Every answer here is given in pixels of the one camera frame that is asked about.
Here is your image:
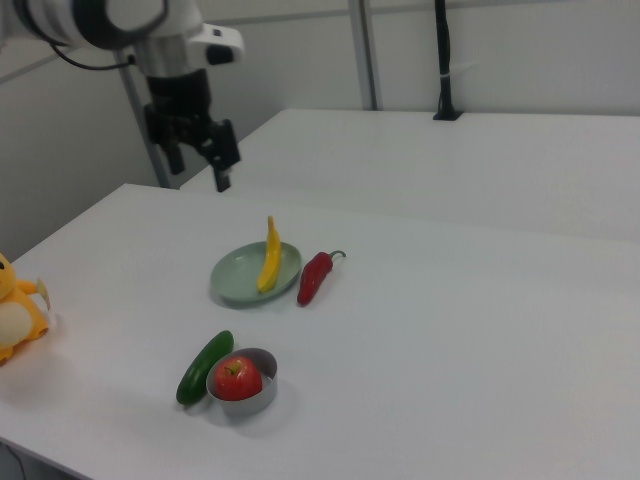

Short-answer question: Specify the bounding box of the thin grey metal frame post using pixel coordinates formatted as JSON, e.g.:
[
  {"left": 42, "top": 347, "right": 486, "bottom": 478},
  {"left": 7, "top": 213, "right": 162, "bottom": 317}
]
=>
[{"left": 116, "top": 49, "right": 172, "bottom": 190}]

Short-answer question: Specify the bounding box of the white cable tie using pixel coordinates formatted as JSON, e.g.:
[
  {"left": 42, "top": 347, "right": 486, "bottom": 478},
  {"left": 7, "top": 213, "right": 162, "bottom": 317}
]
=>
[{"left": 438, "top": 61, "right": 477, "bottom": 80}]

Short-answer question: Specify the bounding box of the black pole with base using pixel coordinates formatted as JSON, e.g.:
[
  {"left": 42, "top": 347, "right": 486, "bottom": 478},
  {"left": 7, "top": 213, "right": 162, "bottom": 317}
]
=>
[{"left": 432, "top": 0, "right": 464, "bottom": 123}]

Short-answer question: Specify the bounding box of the light green plastic plate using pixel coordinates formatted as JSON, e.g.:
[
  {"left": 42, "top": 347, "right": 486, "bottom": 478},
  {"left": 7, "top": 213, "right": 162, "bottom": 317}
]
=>
[{"left": 209, "top": 241, "right": 304, "bottom": 303}]

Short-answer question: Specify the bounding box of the red toy apple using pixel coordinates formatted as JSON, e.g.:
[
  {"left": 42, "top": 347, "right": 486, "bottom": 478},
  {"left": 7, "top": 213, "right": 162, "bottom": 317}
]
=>
[{"left": 214, "top": 355, "right": 264, "bottom": 402}]

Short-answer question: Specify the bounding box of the green toy cucumber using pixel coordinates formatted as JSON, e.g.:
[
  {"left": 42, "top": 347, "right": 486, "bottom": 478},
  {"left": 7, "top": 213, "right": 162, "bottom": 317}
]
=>
[{"left": 175, "top": 330, "right": 235, "bottom": 406}]

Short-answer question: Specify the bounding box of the yellow toy banana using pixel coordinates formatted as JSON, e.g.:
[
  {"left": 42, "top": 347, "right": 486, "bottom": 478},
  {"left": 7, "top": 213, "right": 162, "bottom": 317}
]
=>
[{"left": 256, "top": 215, "right": 283, "bottom": 295}]

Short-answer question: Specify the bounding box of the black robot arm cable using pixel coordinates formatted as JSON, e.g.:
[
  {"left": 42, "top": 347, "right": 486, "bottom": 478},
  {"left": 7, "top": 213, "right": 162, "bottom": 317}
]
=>
[{"left": 48, "top": 41, "right": 137, "bottom": 72}]

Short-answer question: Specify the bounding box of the thin black floor cable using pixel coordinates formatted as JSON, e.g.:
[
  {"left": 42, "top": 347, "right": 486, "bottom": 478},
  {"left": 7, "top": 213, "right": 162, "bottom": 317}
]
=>
[{"left": 3, "top": 441, "right": 27, "bottom": 480}]

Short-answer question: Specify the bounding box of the orange plush toy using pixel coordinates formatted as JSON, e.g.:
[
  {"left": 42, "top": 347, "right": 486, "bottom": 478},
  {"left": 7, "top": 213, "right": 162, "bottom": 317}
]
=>
[{"left": 0, "top": 251, "right": 57, "bottom": 368}]

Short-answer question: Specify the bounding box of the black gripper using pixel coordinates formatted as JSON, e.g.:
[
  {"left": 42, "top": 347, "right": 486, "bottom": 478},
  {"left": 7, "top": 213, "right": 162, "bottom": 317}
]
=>
[{"left": 143, "top": 67, "right": 243, "bottom": 194}]

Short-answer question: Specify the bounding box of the wide grey metal frame post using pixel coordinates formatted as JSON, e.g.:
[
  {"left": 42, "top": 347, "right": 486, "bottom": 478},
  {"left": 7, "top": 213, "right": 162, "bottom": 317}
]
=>
[{"left": 346, "top": 0, "right": 385, "bottom": 112}]

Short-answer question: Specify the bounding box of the red chili pepper toy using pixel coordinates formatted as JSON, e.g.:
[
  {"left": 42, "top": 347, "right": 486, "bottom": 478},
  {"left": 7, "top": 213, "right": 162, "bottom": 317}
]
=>
[{"left": 296, "top": 249, "right": 348, "bottom": 308}]

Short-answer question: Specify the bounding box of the round silver metal bowl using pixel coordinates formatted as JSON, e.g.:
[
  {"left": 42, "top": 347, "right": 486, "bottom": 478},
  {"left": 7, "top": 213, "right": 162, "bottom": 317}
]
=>
[{"left": 205, "top": 347, "right": 279, "bottom": 416}]

